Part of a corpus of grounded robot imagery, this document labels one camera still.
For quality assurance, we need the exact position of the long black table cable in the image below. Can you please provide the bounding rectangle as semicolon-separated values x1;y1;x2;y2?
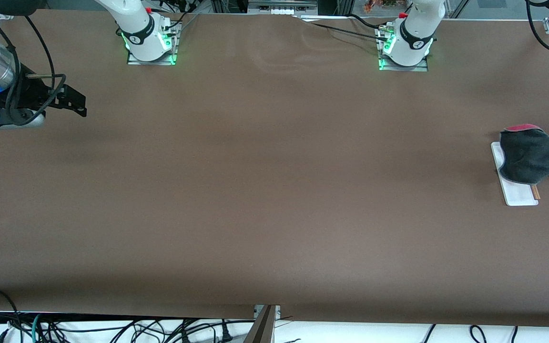
298;17;392;43

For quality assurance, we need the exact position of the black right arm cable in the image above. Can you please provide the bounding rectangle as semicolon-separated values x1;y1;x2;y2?
0;12;68;125

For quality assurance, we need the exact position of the orange background decoration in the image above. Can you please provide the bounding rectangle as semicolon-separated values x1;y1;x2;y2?
363;0;411;13

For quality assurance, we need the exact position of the metal table leg profile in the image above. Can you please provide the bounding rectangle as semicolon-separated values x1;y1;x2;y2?
244;305;281;343

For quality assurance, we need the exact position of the short curved black cable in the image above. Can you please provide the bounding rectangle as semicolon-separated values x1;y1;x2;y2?
348;13;389;30

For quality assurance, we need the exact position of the white rack base plate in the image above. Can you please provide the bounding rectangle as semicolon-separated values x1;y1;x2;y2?
491;141;539;206

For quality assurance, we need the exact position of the grey microfibre towel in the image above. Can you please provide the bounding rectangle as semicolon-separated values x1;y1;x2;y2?
498;124;549;185

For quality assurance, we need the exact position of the white power strip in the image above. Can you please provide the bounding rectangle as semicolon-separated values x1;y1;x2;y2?
248;0;318;15

